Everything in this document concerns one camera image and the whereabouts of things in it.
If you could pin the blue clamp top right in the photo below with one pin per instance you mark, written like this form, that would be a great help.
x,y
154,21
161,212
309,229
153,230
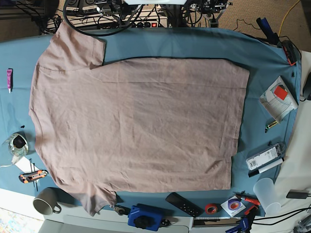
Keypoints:
x,y
271,36

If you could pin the orange utility knife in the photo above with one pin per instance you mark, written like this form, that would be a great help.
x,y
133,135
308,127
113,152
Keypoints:
x,y
32,176

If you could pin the pink t-shirt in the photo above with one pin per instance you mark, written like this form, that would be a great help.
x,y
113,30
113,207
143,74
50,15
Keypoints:
x,y
151,125

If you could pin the red handled pliers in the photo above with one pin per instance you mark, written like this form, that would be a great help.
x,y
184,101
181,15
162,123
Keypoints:
x,y
247,198

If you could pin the red tape roll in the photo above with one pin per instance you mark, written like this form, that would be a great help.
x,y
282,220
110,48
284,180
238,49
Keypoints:
x,y
212,208

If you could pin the blue clamp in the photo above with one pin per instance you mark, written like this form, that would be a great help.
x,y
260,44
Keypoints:
x,y
271,36
245,223

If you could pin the black remote control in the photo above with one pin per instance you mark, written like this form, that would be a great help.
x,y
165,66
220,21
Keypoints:
x,y
184,205

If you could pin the metal carabiner keychain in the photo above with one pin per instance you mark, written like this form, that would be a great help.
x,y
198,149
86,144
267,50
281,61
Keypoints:
x,y
121,210

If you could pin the purple glue tube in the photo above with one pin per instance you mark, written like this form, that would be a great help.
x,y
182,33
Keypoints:
x,y
9,79

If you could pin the black power adapter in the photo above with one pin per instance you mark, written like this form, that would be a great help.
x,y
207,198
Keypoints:
x,y
298,194

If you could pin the glass jar with black lid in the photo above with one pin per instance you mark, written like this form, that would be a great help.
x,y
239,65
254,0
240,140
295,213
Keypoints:
x,y
17,144

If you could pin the black and white marker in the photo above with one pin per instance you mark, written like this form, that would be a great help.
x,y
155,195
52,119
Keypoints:
x,y
266,168

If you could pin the blue clamp bottom right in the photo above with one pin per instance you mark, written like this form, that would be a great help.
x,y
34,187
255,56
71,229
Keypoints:
x,y
245,223

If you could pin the black computer mouse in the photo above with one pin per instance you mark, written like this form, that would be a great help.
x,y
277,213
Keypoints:
x,y
307,88

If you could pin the orange black clamp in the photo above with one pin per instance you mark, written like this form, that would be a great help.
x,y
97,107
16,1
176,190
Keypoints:
x,y
291,51

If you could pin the clear plastic case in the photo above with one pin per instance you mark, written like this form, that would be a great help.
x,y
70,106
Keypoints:
x,y
267,155

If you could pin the white paper note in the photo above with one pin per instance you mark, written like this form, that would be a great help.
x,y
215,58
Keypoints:
x,y
26,165

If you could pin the grey coffee mug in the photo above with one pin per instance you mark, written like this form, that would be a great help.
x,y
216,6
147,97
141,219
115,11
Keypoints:
x,y
46,202

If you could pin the booklet with red square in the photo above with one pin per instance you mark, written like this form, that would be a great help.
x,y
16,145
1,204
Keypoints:
x,y
278,100

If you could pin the translucent plastic cup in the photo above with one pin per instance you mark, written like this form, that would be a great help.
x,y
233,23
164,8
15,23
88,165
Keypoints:
x,y
265,192

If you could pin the white power strip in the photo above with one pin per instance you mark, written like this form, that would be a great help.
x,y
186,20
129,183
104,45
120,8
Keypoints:
x,y
97,23

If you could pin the blue box with black knob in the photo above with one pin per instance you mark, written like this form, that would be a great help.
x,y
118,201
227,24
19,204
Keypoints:
x,y
145,217

